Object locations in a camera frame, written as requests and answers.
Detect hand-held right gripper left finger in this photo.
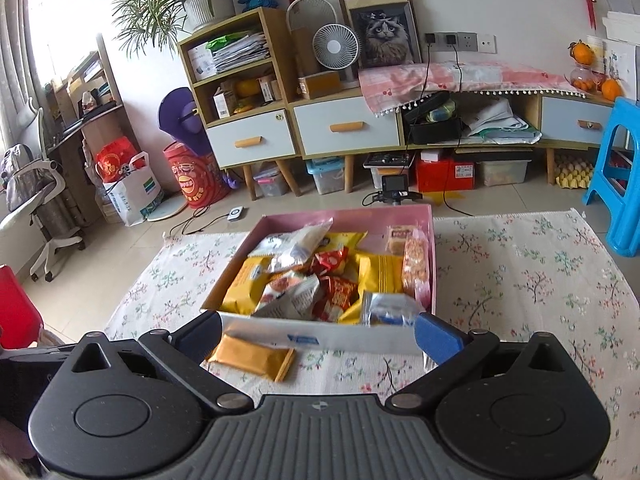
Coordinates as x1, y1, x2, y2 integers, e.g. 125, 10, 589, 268
69, 309, 254, 412

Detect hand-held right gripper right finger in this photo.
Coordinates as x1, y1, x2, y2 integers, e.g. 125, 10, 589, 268
386, 311, 572, 410

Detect orange packet with barcode label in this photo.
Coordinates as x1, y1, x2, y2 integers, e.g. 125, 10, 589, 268
206, 334, 297, 383

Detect white mushroom print packet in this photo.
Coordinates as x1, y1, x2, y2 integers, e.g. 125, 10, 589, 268
360, 291, 426, 328

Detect yellow packet with white label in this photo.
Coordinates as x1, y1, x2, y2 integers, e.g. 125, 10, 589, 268
220, 256, 273, 316

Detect pink puffed rice packet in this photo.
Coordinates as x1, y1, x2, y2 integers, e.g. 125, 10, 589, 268
401, 232, 431, 306

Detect plain yellow ridged packet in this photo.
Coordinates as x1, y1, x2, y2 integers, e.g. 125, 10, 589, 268
340, 254, 405, 325

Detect walnut print packet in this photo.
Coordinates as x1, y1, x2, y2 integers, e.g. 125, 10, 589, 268
252, 270, 321, 320

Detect clear packet of tan biscuits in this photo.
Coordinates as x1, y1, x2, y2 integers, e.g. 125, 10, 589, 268
387, 225, 416, 256

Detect red snack packet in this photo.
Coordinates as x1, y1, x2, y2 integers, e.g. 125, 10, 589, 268
312, 246, 350, 276
314, 275, 360, 322

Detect white pyramid packet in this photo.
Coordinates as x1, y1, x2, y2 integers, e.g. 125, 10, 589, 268
248, 232, 306, 273

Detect pink cardboard box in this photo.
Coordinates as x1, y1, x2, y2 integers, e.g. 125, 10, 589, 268
200, 204, 438, 356

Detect yellow cracker packet blue label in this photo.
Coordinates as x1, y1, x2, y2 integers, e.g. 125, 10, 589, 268
320, 231, 368, 261

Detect red chair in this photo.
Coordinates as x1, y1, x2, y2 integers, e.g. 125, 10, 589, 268
0, 264, 45, 350

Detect round white board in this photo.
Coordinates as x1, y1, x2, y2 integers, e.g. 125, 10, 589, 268
146, 192, 185, 222

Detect white paper bag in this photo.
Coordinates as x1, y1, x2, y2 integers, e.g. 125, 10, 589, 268
102, 151, 165, 227

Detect red round drum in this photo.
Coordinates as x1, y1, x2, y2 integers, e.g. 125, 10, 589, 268
162, 141, 231, 210

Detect red cardboard box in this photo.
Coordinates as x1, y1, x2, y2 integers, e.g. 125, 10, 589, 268
415, 157, 476, 192

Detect grey clear storage bin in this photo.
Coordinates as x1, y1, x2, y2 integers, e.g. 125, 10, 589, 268
252, 162, 291, 198

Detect white office chair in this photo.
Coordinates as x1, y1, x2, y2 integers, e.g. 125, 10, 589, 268
0, 95, 83, 281

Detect white storage bin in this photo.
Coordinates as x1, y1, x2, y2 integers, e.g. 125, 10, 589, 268
364, 152, 413, 188

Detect blue lidded storage bin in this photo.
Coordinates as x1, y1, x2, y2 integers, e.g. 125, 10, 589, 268
306, 157, 347, 195

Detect red gift bag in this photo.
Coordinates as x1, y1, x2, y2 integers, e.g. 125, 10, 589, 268
95, 136, 138, 183

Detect tall wooden shelf cabinet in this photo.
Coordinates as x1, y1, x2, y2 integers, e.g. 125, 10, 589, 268
177, 7, 303, 201

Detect black bag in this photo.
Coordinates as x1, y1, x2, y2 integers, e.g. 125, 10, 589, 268
402, 91, 466, 145

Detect yellow egg tray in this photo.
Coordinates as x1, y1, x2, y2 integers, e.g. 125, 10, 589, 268
554, 152, 598, 190

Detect purple plush toy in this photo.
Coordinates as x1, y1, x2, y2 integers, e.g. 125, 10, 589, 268
159, 87, 241, 186

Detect pile of white papers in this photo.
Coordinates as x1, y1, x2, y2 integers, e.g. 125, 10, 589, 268
462, 97, 543, 143

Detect low wooden drawer cabinet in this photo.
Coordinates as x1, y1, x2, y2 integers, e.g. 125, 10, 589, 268
289, 87, 406, 196

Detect wooden desk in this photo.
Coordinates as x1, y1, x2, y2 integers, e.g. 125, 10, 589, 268
47, 35, 126, 221

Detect brown and white carton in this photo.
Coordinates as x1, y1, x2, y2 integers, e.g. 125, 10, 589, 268
212, 86, 237, 118

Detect blue plastic stool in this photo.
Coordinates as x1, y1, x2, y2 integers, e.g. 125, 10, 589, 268
581, 96, 640, 258

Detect large orange fruit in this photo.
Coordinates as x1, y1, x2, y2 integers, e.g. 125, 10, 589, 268
234, 79, 262, 113

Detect long wooden tv cabinet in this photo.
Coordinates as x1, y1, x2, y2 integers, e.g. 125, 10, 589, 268
400, 87, 621, 193

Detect small printed cartons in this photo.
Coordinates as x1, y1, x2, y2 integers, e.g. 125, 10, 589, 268
257, 74, 282, 103

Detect pink cherry print cloth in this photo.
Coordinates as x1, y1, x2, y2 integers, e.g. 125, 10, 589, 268
358, 60, 588, 118

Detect small cardboard box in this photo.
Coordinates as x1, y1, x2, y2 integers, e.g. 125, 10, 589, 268
298, 71, 342, 100

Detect stack of papers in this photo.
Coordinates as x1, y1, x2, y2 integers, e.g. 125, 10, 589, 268
207, 32, 268, 73

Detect jar of small oranges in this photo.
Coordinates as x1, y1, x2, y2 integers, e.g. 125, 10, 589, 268
570, 62, 598, 93

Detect framed cat picture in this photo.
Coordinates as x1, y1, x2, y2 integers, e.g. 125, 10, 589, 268
338, 0, 418, 71

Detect white desk fan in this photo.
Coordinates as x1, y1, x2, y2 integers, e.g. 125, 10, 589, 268
312, 22, 362, 86

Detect orange fruit with leaves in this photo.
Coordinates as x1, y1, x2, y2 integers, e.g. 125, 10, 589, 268
567, 40, 596, 63

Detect light curtain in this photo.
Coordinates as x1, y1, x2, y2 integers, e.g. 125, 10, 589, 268
0, 0, 56, 161

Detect potted spider plant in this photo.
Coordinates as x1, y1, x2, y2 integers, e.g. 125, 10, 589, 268
112, 0, 236, 56

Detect black floor cable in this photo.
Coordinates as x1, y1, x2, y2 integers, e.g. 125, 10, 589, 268
169, 207, 236, 237

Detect black camera on tripod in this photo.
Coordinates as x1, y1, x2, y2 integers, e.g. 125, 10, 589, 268
380, 175, 412, 206

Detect wall socket strip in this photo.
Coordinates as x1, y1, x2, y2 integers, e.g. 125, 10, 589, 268
425, 31, 497, 54

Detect white ring fan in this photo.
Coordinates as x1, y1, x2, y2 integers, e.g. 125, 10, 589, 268
286, 0, 338, 46

